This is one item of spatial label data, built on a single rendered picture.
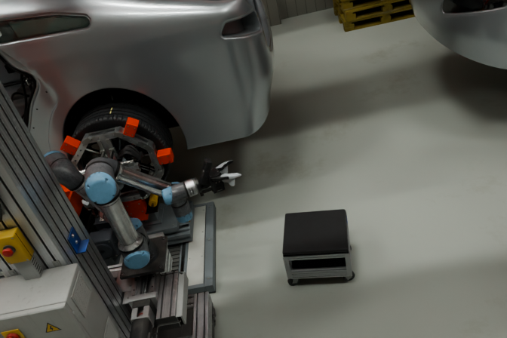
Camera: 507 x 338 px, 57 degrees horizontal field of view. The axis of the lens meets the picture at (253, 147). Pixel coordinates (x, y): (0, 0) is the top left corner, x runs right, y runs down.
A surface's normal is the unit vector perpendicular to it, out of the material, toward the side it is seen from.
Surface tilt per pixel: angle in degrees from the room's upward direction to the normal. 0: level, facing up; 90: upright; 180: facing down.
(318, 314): 0
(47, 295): 0
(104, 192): 82
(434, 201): 0
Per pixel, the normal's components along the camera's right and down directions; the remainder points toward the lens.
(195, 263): -0.20, -0.80
